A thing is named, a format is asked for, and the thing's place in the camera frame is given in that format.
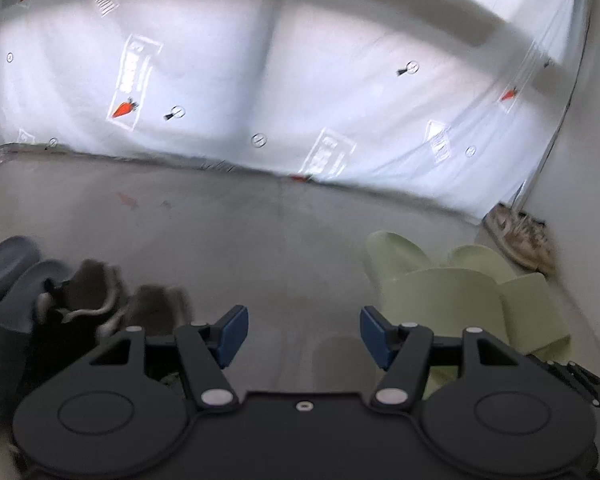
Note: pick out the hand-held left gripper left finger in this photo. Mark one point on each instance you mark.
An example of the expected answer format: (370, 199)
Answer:
(232, 340)

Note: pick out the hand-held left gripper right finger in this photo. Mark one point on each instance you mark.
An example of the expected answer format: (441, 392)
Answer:
(375, 342)

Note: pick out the light green slide slipper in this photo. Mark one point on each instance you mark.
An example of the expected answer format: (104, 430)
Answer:
(430, 290)
(527, 305)

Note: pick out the dark grey slide slipper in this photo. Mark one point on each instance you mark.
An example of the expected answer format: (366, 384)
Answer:
(7, 257)
(52, 275)

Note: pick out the tan sneaker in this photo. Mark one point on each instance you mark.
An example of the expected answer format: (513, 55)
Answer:
(542, 247)
(505, 232)

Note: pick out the white printed bed sheet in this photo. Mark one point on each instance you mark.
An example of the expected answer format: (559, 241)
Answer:
(330, 85)

